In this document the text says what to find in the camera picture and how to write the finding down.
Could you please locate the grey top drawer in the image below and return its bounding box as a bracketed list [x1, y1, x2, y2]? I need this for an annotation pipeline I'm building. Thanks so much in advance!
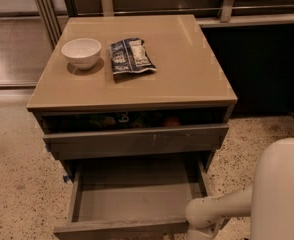
[43, 107, 228, 160]

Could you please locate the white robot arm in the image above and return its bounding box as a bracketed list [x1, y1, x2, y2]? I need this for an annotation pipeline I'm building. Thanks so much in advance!
[185, 138, 294, 240]

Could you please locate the white ceramic bowl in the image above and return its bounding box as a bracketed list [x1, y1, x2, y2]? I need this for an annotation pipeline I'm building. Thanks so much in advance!
[61, 38, 102, 70]

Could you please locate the blue white snack bag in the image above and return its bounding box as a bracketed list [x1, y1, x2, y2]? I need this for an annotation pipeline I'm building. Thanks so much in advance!
[108, 38, 157, 75]

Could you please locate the orange fruit in drawer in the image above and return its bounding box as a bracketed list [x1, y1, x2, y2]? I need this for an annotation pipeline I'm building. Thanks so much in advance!
[163, 116, 181, 127]

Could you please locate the dark packet in top drawer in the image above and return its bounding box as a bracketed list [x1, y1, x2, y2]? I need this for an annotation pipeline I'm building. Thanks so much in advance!
[89, 112, 145, 130]

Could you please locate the grey drawer cabinet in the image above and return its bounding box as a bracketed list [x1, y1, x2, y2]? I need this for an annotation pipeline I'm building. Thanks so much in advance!
[27, 15, 237, 174]

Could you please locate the metal railing frame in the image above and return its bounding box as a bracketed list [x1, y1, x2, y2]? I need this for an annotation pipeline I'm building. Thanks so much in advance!
[35, 0, 294, 44]

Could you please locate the grey drawer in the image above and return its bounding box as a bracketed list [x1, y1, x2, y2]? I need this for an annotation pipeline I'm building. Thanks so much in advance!
[54, 153, 210, 240]
[43, 107, 228, 160]

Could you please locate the blue tape piece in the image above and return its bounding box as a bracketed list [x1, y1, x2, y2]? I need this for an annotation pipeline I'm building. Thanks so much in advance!
[62, 175, 70, 183]

